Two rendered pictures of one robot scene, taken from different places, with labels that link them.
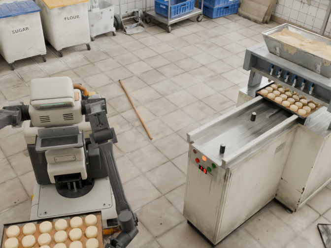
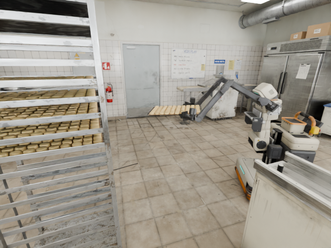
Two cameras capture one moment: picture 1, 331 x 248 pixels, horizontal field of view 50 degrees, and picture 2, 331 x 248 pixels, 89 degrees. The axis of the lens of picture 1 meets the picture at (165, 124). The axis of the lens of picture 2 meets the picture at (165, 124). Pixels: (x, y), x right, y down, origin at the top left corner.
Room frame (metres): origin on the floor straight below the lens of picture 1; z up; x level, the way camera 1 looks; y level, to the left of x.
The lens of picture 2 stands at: (1.24, -1.47, 1.49)
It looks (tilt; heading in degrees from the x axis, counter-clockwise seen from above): 19 degrees down; 111
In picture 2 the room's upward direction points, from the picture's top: straight up
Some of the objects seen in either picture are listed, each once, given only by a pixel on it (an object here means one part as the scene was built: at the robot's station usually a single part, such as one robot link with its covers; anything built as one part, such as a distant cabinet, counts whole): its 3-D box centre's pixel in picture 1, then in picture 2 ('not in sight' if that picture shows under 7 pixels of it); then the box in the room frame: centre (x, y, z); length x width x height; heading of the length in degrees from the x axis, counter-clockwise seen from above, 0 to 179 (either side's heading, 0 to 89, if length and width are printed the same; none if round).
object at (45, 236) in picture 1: (44, 239); not in sight; (0.83, 0.47, 1.01); 0.05 x 0.05 x 0.02
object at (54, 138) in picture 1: (60, 143); (254, 118); (1.52, 0.59, 0.93); 0.28 x 0.16 x 0.22; 103
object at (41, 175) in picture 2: not in sight; (69, 170); (0.09, -0.67, 0.69); 0.64 x 0.03 x 0.03; 43
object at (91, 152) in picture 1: (78, 166); (263, 146); (1.65, 0.56, 0.61); 0.28 x 0.27 x 0.25; 103
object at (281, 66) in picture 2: not in sight; (293, 85); (2.70, 3.76, 1.02); 1.40 x 0.90 x 2.05; 128
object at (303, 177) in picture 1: (311, 124); not in sight; (2.45, -1.26, 0.42); 1.28 x 0.72 x 0.84; 131
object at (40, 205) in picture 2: not in sight; (75, 197); (0.09, -0.67, 0.42); 0.64 x 0.03 x 0.03; 43
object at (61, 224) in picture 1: (60, 225); not in sight; (0.90, 0.42, 1.01); 0.05 x 0.05 x 0.02
